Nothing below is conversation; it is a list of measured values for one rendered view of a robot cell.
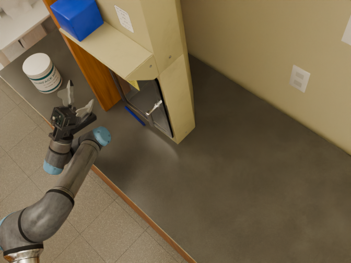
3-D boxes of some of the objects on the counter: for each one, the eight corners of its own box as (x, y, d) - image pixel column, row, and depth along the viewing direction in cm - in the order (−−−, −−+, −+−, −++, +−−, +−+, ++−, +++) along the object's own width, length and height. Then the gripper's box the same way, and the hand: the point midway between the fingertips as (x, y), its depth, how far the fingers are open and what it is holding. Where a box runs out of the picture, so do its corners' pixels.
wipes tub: (52, 68, 185) (39, 48, 172) (67, 81, 179) (55, 61, 166) (32, 84, 181) (16, 65, 168) (47, 98, 176) (32, 79, 163)
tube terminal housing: (165, 70, 175) (125, -94, 108) (217, 106, 161) (208, -58, 95) (127, 104, 168) (60, -49, 101) (178, 144, 154) (139, -2, 88)
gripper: (66, 154, 126) (83, 104, 117) (36, 125, 134) (50, 76, 125) (85, 150, 133) (102, 102, 124) (56, 122, 140) (71, 76, 132)
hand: (82, 90), depth 127 cm, fingers open, 12 cm apart
